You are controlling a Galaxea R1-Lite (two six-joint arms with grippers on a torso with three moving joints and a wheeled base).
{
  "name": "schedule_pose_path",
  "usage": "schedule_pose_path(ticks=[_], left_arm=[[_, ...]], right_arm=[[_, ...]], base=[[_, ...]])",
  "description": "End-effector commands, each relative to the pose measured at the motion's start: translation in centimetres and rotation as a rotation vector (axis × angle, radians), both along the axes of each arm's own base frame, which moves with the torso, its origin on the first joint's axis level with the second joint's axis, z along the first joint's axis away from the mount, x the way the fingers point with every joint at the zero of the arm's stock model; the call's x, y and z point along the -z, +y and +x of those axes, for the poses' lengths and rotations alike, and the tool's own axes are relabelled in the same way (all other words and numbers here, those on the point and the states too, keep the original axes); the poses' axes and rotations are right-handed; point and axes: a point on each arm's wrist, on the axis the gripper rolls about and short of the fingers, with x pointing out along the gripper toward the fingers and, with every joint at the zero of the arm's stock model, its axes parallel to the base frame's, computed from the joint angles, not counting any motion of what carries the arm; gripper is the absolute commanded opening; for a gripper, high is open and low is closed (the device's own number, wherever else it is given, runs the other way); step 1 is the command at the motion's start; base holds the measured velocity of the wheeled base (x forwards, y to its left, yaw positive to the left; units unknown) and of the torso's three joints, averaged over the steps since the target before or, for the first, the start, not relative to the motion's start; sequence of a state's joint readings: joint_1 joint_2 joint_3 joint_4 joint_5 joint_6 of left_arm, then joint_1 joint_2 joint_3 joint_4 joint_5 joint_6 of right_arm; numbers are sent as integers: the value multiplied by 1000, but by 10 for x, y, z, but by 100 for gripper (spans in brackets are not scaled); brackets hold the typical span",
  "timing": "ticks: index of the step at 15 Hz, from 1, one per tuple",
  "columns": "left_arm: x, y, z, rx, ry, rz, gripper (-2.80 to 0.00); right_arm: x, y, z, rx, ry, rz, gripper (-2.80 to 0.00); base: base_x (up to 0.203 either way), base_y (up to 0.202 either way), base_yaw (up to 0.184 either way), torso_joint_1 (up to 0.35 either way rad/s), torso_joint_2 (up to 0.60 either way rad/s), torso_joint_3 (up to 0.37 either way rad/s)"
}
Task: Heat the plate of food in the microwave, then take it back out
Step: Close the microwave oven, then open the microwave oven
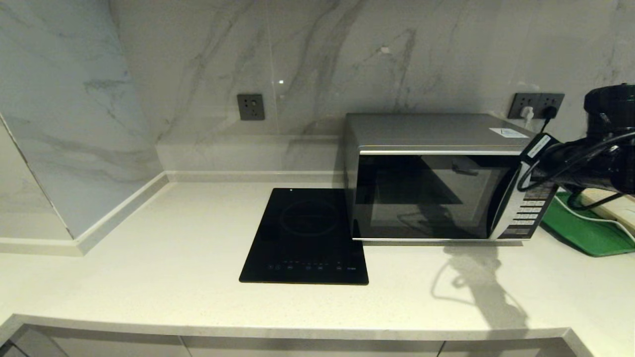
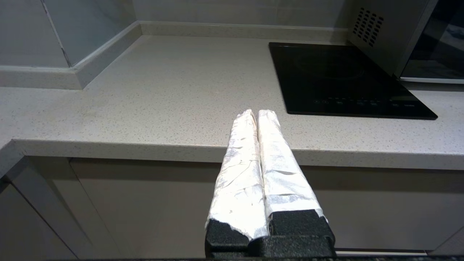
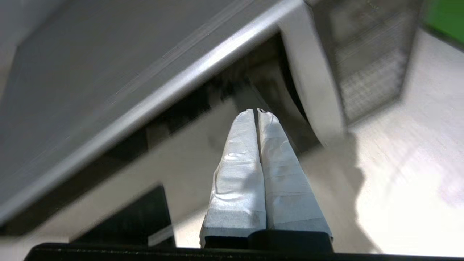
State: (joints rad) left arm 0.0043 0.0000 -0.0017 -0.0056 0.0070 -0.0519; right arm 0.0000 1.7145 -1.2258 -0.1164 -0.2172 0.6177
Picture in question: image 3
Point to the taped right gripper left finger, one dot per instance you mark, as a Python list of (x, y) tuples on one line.
[(237, 188)]

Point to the green plastic tray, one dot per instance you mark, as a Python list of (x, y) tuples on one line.
[(444, 18)]

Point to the silver microwave oven body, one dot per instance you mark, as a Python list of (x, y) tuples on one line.
[(366, 61)]

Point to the microwave door with dark glass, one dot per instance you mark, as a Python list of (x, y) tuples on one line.
[(108, 72)]

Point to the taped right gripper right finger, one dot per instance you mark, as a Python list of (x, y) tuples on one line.
[(290, 195)]

